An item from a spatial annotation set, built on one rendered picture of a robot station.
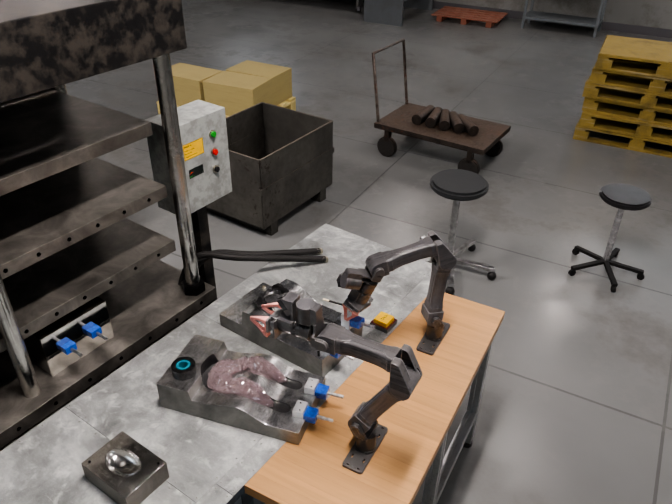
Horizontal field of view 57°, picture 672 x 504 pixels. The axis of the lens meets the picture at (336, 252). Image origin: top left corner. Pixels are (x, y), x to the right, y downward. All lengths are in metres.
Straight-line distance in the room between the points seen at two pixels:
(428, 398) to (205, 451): 0.77
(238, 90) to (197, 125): 3.56
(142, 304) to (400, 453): 1.26
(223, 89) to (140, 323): 3.95
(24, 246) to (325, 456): 1.19
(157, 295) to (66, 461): 0.86
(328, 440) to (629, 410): 1.94
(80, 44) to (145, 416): 1.18
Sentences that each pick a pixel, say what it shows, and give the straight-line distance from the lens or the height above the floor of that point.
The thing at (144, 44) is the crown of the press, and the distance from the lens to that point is 2.17.
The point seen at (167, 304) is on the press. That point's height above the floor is 0.79.
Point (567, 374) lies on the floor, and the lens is 3.66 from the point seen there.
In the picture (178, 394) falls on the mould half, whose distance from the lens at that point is 2.15.
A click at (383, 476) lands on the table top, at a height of 0.80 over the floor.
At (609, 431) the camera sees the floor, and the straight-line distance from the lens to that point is 3.45.
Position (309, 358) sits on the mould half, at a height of 0.87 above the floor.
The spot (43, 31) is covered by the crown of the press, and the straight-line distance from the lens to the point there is 1.97.
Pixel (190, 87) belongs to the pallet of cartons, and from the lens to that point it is 6.47.
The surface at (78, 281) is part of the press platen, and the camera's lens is 2.47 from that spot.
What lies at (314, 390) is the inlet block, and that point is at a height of 0.88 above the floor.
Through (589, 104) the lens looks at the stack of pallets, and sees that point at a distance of 6.53.
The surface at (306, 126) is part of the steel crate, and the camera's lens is 4.97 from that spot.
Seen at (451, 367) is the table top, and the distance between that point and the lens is 2.35.
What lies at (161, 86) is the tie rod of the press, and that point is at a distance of 2.30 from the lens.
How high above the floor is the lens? 2.40
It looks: 33 degrees down
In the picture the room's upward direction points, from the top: 1 degrees clockwise
